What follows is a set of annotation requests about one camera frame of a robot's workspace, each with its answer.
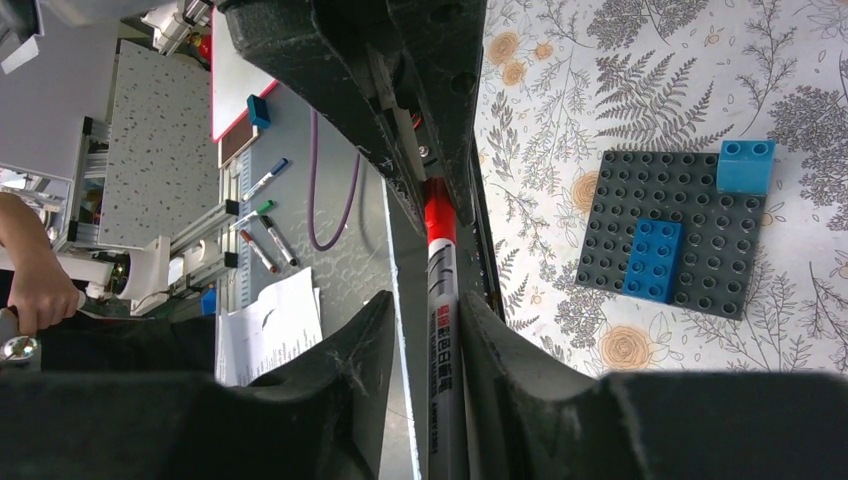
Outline person's hand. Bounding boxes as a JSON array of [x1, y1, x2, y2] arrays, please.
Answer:
[[8, 256, 80, 336]]

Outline black capped marker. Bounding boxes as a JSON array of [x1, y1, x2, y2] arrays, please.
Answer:
[[260, 215, 299, 266]]

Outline dark blue lego brick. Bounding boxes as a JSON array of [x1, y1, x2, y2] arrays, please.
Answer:
[[621, 219, 683, 304]]

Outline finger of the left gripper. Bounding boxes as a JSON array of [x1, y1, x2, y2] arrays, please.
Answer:
[[311, 1, 485, 225], [218, 1, 426, 235]]

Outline red whiteboard marker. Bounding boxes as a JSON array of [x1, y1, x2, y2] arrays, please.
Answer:
[[424, 178, 469, 479]]

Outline blue capped marker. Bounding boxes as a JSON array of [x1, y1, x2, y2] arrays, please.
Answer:
[[242, 158, 290, 201]]

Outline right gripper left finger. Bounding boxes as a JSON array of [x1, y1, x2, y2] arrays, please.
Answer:
[[1, 291, 395, 479]]

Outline dark grey lego baseplate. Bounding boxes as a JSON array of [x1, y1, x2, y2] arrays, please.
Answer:
[[575, 151, 766, 320]]

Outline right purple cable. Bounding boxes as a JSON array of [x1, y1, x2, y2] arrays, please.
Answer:
[[307, 109, 363, 253]]

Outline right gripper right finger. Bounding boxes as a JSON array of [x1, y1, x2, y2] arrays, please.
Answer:
[[459, 292, 847, 479]]

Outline blue whiteboard eraser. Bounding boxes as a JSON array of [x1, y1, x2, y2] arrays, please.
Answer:
[[246, 95, 271, 129]]

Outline green capped marker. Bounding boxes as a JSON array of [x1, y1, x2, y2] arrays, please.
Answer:
[[230, 200, 276, 230]]

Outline white printed paper sheets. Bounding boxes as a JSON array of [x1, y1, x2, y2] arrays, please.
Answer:
[[214, 267, 323, 387]]

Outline light blue lego brick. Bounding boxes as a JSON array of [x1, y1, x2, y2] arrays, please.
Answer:
[[716, 140, 776, 196]]

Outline brown capped marker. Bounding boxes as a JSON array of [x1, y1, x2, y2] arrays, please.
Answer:
[[239, 229, 279, 274]]

